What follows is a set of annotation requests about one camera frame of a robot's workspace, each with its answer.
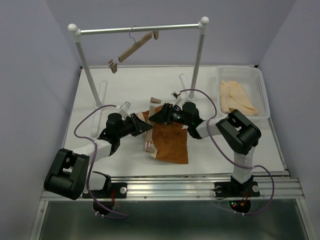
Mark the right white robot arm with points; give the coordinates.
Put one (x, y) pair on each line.
(238, 131)

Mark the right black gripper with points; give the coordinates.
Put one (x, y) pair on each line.
(164, 115)

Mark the white plastic basket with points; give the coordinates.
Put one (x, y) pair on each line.
(252, 81)

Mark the white metal clothes rack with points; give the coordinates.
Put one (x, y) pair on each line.
(137, 32)

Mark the aluminium mounting rail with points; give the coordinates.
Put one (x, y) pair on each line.
(195, 188)

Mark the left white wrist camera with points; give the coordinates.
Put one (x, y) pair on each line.
(123, 109)

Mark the wooden clip hanger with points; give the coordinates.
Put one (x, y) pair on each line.
(113, 64)
(149, 146)

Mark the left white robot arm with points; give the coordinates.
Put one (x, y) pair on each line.
(69, 170)

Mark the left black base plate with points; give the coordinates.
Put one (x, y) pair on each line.
(104, 194)

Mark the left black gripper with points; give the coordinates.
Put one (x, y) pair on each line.
(139, 126)

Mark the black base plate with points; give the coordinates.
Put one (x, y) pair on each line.
(104, 194)
(239, 196)

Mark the beige underwear in basket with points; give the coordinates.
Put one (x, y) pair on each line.
(232, 96)

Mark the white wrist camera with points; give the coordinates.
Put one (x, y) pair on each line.
(123, 109)
(177, 98)

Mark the brown underwear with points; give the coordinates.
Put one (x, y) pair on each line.
(170, 143)

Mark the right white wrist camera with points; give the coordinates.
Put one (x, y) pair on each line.
(177, 98)

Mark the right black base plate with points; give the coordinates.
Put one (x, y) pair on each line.
(239, 196)

